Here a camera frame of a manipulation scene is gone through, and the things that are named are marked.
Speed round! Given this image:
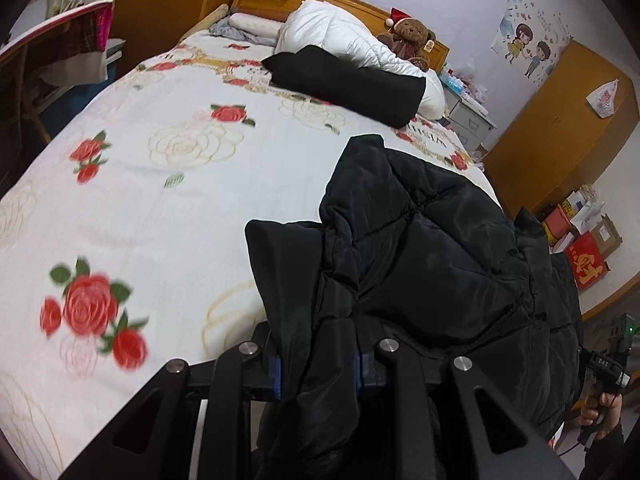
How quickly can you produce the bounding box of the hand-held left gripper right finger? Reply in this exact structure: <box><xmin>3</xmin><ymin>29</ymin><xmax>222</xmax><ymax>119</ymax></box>
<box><xmin>354</xmin><ymin>337</ymin><xmax>576</xmax><ymax>480</ymax></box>

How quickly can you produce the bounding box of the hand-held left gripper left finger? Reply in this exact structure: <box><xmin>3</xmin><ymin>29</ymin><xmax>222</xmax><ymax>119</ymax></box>
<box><xmin>57</xmin><ymin>342</ymin><xmax>282</xmax><ymax>480</ymax></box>

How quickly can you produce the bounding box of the black puffer jacket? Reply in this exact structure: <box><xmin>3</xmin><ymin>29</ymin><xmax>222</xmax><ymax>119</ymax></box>
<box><xmin>245</xmin><ymin>134</ymin><xmax>587</xmax><ymax>480</ymax></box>

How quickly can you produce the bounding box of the person's right forearm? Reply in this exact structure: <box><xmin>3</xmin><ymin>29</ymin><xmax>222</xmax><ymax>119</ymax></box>
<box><xmin>579</xmin><ymin>420</ymin><xmax>628</xmax><ymax>480</ymax></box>

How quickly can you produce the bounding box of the person's right hand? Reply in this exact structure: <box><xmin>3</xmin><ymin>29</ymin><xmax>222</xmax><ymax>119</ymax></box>
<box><xmin>579</xmin><ymin>389</ymin><xmax>625</xmax><ymax>435</ymax></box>

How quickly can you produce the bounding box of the pile of boxes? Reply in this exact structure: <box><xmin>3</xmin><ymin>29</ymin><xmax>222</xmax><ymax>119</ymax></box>
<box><xmin>542</xmin><ymin>185</ymin><xmax>625</xmax><ymax>292</ymax></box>

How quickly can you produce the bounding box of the bed with floral sheet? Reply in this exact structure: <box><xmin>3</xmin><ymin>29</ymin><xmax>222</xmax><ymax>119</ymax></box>
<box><xmin>0</xmin><ymin>27</ymin><xmax>506</xmax><ymax>480</ymax></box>

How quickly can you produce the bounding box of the orange wooden cabinet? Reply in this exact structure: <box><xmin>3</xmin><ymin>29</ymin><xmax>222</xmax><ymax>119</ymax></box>
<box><xmin>481</xmin><ymin>40</ymin><xmax>640</xmax><ymax>220</ymax></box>

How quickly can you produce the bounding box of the white plastic bag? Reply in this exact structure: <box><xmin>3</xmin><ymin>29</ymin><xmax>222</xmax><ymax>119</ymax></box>
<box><xmin>586</xmin><ymin>79</ymin><xmax>622</xmax><ymax>120</ymax></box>

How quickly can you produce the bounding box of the grey nightstand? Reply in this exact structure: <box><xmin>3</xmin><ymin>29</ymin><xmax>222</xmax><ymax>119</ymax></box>
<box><xmin>442</xmin><ymin>89</ymin><xmax>499</xmax><ymax>150</ymax></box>

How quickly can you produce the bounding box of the black folded cloth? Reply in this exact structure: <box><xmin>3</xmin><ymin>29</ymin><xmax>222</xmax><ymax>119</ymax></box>
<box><xmin>261</xmin><ymin>45</ymin><xmax>427</xmax><ymax>130</ymax></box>

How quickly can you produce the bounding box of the pink plastic bag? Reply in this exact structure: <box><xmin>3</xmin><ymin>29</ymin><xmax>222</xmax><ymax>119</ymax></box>
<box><xmin>452</xmin><ymin>59</ymin><xmax>490</xmax><ymax>107</ymax></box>

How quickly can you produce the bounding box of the brown teddy bear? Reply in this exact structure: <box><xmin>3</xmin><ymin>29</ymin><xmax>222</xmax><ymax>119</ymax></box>
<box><xmin>376</xmin><ymin>7</ymin><xmax>438</xmax><ymax>72</ymax></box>

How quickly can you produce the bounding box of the white duvet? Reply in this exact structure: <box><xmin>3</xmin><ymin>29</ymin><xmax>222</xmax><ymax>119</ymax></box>
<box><xmin>274</xmin><ymin>0</ymin><xmax>447</xmax><ymax>122</ymax></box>

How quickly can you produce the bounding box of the grey pillow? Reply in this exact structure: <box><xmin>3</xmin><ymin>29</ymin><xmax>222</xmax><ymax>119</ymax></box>
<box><xmin>209</xmin><ymin>11</ymin><xmax>287</xmax><ymax>45</ymax></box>

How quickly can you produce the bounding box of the orange wooden wardrobe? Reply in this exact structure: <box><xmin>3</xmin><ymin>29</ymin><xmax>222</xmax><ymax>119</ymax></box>
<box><xmin>102</xmin><ymin>0</ymin><xmax>251</xmax><ymax>56</ymax></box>

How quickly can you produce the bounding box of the wooden chair with pink cloth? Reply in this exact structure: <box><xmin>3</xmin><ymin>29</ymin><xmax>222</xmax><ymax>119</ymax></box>
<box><xmin>0</xmin><ymin>1</ymin><xmax>117</xmax><ymax>143</ymax></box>

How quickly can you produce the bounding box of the black cable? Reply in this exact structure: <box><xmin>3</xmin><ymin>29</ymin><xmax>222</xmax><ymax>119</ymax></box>
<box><xmin>550</xmin><ymin>422</ymin><xmax>592</xmax><ymax>458</ymax></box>

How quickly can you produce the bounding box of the cartoon children wall sticker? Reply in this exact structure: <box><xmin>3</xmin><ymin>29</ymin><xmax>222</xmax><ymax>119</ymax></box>
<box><xmin>502</xmin><ymin>21</ymin><xmax>555</xmax><ymax>80</ymax></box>

